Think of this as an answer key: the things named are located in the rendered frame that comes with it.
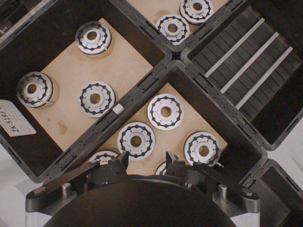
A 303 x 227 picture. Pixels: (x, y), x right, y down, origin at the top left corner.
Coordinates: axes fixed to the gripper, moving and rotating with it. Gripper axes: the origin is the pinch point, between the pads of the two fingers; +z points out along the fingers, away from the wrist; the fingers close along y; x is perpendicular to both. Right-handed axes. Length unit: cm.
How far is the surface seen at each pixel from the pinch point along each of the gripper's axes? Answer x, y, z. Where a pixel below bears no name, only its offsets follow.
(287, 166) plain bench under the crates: -15, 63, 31
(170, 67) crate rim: 16.6, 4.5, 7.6
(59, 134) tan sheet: 0.7, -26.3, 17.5
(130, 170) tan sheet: -9.1, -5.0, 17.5
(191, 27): 34.2, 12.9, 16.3
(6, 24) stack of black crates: 66, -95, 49
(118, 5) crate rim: 31.1, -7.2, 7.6
